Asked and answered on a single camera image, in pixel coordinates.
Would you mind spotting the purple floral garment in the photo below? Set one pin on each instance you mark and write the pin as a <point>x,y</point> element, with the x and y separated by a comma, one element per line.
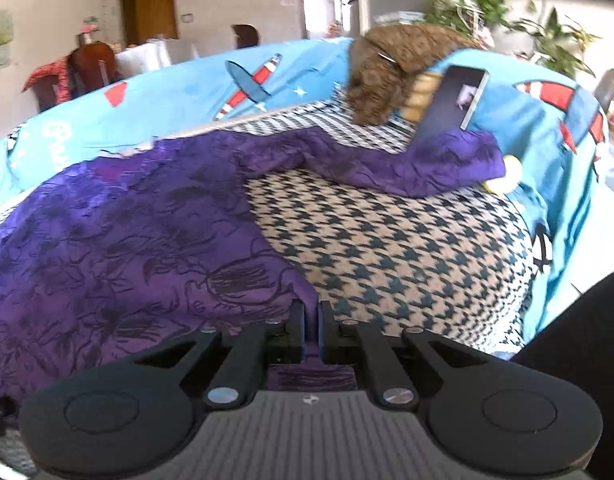
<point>114,255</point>

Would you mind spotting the black smartphone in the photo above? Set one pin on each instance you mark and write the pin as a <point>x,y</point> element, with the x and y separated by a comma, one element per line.
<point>444,124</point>

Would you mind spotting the wooden block under phone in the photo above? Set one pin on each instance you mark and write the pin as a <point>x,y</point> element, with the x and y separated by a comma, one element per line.
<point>420,96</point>

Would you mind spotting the dark wooden chair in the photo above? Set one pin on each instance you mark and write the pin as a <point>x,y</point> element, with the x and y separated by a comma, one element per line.
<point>245,35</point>
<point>92,67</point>

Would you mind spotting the white clothed dining table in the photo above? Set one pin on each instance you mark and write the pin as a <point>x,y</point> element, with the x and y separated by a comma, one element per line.
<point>155,55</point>

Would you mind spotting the blue printed sofa back cover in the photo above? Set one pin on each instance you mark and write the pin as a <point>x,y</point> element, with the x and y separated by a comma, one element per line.
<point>543,118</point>

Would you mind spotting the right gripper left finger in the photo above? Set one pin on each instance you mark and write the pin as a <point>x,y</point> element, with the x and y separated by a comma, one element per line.
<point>258,346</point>

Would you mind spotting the red patterned cloth on chair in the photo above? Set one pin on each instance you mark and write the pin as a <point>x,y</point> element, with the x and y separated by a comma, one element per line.
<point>53,77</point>

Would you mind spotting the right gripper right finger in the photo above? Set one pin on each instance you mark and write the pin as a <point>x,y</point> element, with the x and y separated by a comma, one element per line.
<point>364,347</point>

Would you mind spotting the houndstooth sofa seat cover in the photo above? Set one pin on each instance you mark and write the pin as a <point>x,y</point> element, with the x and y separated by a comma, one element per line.
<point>481,306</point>

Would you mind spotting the brown fur blanket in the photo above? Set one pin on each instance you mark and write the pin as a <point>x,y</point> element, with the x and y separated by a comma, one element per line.
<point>384,62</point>

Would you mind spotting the brown wooden door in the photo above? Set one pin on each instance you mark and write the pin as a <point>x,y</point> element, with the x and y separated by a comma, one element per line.
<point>144,20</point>

